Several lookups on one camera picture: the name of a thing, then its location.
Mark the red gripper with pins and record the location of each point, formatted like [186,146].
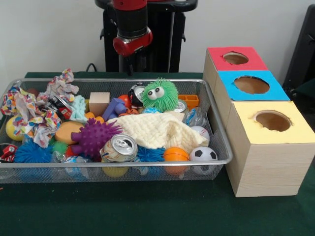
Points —
[132,45]

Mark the plain wooden cube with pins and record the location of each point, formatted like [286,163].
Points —
[99,104]

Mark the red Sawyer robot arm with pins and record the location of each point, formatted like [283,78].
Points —
[130,17]

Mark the clear mesh bin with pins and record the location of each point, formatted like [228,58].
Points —
[224,147]

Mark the wooden box with three holes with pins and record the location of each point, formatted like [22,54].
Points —
[266,167]

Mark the green fuzzy toy with eyes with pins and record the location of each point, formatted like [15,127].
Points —
[160,102]

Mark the orange toy block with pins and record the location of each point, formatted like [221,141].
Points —
[189,101]

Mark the cream knitted cloth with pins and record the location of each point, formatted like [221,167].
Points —
[157,130]

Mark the purple spiky ball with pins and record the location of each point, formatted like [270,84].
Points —
[96,138]

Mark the crushed silver can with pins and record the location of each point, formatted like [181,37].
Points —
[120,147]

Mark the small orange basketball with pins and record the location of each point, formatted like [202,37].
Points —
[175,155]

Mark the colourful patterned cloth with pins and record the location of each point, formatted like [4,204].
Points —
[34,115]

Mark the small soccer ball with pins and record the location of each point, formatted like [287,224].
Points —
[203,155]

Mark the blue spiky ball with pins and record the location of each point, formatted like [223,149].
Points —
[33,152]

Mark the yellow ball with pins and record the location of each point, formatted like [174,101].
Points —
[10,130]

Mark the black chair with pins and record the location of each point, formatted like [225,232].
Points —
[305,54]

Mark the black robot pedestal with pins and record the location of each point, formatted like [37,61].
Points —
[162,39]

